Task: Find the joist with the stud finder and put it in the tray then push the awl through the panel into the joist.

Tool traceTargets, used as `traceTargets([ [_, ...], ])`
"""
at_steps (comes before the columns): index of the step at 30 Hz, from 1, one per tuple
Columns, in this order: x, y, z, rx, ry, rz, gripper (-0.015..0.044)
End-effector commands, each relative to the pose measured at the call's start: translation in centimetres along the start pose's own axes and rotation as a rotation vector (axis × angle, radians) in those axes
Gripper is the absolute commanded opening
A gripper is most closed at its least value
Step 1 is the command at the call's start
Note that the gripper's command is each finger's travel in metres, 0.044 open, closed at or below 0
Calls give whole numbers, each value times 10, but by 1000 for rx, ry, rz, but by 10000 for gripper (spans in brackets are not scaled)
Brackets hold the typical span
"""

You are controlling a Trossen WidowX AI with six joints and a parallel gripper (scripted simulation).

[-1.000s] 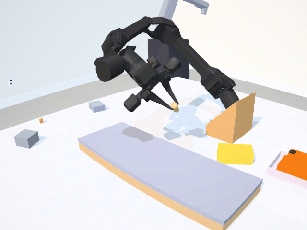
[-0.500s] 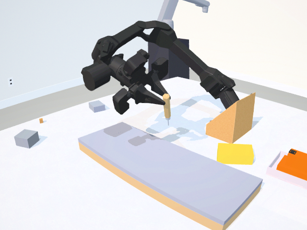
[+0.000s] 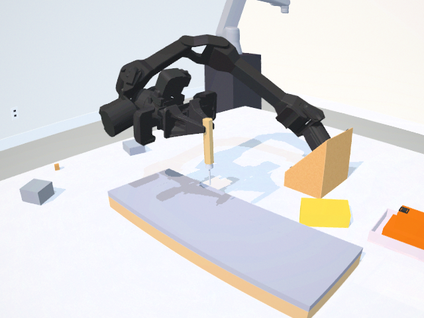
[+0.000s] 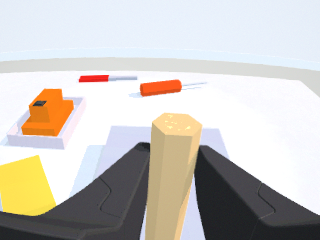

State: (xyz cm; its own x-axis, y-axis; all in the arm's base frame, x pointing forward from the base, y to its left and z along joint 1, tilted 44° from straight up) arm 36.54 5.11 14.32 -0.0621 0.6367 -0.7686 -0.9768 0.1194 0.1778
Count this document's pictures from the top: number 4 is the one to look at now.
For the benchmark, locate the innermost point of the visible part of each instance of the yellow rectangular block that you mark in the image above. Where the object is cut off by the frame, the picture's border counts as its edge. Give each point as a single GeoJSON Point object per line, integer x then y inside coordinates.
{"type": "Point", "coordinates": [24, 188]}

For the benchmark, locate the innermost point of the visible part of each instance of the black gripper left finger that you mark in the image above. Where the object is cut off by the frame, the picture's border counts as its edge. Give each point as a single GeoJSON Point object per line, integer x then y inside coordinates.
{"type": "Point", "coordinates": [110, 208]}

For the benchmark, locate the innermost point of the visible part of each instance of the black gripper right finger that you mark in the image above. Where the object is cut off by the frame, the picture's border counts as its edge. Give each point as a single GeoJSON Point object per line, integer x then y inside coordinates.
{"type": "Point", "coordinates": [234, 205]}

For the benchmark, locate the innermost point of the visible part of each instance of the lavender-grey panel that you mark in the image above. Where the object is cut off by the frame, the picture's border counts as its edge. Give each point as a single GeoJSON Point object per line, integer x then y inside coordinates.
{"type": "Point", "coordinates": [122, 139]}

